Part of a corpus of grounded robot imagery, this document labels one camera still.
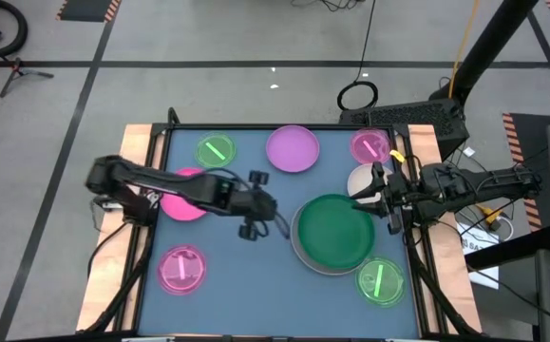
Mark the grey large plastic plate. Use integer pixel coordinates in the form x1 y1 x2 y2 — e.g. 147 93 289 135
289 203 375 276

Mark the beige small plastic plate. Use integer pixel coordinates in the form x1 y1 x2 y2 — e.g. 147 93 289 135
347 163 394 204

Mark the transparent green plastic plate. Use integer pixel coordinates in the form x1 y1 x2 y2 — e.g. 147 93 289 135
354 256 408 308
194 131 237 168

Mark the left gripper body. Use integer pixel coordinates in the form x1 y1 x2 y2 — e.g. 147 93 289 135
229 169 278 242

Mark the black hose ring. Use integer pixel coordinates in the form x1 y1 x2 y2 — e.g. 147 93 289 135
0 0 29 59

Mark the yellow cable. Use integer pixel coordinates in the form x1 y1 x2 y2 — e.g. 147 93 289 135
447 0 481 100

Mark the pinkish purple plastic plate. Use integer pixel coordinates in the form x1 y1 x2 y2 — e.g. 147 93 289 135
265 124 321 174

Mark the black slanted rig pole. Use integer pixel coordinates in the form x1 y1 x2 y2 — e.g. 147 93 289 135
428 0 540 108

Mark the yellow power plug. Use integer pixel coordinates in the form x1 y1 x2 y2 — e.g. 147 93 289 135
476 202 506 227

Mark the transparent pink plastic plate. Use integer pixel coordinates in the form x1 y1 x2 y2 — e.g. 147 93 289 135
349 127 393 166
156 244 208 296

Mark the black tripod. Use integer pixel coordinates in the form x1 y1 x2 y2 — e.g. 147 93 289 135
0 56 55 100

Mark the wooden side board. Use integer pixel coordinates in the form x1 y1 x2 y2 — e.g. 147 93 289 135
75 123 166 333
407 123 484 333

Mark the black coiled cable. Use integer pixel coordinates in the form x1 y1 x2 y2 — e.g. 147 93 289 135
335 0 380 113

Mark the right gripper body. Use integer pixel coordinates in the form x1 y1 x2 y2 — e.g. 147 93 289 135
370 161 414 237

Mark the white printed paper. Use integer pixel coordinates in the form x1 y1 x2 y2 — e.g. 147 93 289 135
454 220 502 291

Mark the black diagonal frame strut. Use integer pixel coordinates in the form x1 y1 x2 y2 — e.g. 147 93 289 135
464 225 550 272

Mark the hot pink plastic plate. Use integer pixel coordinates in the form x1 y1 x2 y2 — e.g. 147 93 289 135
159 166 208 223

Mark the dark green large plastic plate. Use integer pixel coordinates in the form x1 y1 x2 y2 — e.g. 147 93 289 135
296 193 376 271

